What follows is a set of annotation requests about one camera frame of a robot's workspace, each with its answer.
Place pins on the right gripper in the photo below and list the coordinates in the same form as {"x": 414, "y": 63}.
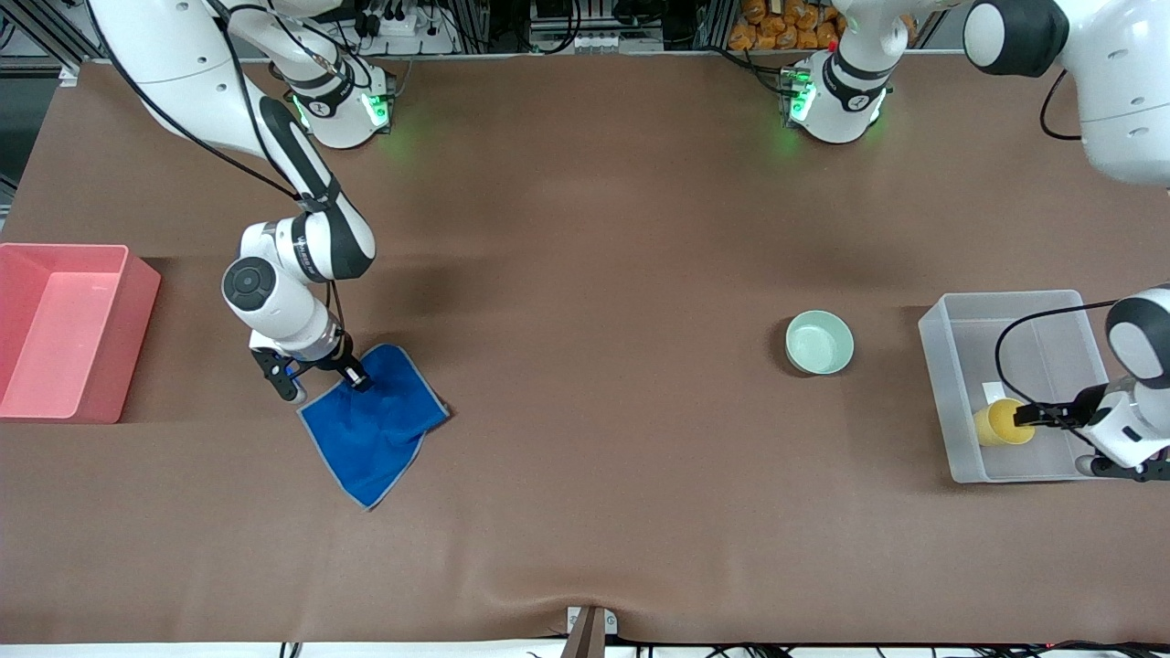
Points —
{"x": 345, "y": 366}

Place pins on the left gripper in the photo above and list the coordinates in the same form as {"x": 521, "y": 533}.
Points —
{"x": 1063, "y": 414}

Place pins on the yellow cup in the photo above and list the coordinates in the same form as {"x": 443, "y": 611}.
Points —
{"x": 998, "y": 423}

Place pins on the blue cloth with grey hem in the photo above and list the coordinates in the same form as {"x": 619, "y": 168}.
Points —
{"x": 375, "y": 429}

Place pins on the pale green bowl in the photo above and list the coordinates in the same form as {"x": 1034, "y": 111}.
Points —
{"x": 820, "y": 342}

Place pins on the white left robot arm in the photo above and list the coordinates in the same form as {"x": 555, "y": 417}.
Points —
{"x": 1124, "y": 91}

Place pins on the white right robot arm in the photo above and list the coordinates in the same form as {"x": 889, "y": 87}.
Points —
{"x": 302, "y": 247}

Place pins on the clear plastic bin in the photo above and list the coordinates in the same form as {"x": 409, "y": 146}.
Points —
{"x": 1028, "y": 366}

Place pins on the white label sticker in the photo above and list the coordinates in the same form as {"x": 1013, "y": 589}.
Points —
{"x": 993, "y": 391}

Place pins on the pink plastic bin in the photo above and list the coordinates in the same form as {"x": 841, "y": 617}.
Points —
{"x": 64, "y": 334}

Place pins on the white power strip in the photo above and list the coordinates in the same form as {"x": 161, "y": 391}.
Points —
{"x": 402, "y": 29}

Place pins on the orange packaged items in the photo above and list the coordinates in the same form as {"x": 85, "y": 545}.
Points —
{"x": 786, "y": 26}

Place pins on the metal table edge bracket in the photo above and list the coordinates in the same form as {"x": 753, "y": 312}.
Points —
{"x": 591, "y": 631}

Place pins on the aluminium frame post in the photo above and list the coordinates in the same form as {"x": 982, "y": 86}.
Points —
{"x": 41, "y": 41}

